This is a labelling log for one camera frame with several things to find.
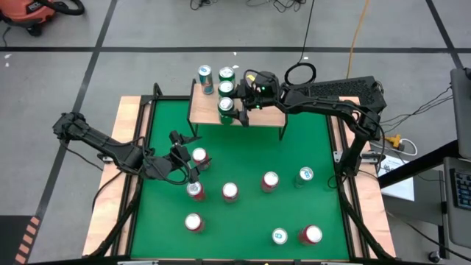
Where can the orange power plug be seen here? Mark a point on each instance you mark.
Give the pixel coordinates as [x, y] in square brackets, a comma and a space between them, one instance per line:
[395, 140]

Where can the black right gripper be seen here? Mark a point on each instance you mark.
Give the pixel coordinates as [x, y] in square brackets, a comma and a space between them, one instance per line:
[249, 97]

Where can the silver blue Red Bull can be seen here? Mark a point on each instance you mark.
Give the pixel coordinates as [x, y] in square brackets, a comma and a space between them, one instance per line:
[206, 82]
[279, 236]
[305, 173]

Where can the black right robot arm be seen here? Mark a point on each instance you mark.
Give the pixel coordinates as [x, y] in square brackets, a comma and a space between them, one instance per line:
[324, 106]

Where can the green table mat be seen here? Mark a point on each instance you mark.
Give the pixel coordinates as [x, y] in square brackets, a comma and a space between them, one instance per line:
[250, 228]

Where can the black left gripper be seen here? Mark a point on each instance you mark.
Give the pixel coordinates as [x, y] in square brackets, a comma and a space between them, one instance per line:
[180, 158]

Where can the grey monitor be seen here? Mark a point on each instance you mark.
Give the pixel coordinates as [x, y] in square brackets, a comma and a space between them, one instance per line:
[463, 110]

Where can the black orange hazard mat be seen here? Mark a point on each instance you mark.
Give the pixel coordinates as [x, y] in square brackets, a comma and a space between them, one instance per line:
[11, 239]

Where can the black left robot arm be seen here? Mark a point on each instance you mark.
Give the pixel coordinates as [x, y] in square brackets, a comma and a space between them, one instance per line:
[110, 149]

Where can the green Sprite can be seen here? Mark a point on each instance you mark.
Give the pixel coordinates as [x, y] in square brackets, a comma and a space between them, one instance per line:
[226, 88]
[226, 73]
[225, 110]

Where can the white paper sheet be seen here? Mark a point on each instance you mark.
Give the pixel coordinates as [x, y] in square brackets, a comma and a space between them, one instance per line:
[403, 187]

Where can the grey side desk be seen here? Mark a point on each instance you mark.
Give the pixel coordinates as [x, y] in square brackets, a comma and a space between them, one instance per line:
[419, 206]

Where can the orange shop vacuum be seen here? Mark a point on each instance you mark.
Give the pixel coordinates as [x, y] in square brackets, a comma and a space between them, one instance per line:
[25, 11]

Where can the red Fanta can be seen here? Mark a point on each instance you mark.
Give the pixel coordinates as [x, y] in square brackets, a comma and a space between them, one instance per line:
[195, 190]
[270, 180]
[194, 222]
[200, 156]
[312, 234]
[230, 191]

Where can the wooden shelf with black legs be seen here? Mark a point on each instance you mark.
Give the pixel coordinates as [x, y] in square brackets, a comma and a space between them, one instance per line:
[202, 110]

